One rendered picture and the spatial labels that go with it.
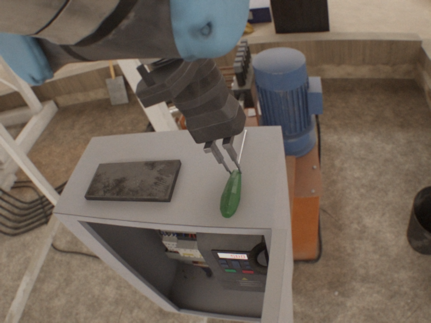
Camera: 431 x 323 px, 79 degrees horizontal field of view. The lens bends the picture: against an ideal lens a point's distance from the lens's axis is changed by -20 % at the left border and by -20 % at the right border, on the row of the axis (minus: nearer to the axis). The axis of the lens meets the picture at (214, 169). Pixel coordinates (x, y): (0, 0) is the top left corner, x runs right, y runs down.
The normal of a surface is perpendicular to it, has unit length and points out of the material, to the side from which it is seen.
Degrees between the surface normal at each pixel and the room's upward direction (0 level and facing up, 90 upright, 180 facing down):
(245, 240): 25
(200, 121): 82
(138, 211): 0
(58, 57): 117
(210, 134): 85
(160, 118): 91
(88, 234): 90
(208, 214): 0
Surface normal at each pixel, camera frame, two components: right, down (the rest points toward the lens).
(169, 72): -0.43, -0.69
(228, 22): 0.90, 0.20
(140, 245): 0.95, -0.01
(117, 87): -0.26, 0.49
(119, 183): -0.24, -0.65
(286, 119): -0.11, 0.76
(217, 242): -0.29, -0.27
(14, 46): -0.53, 0.70
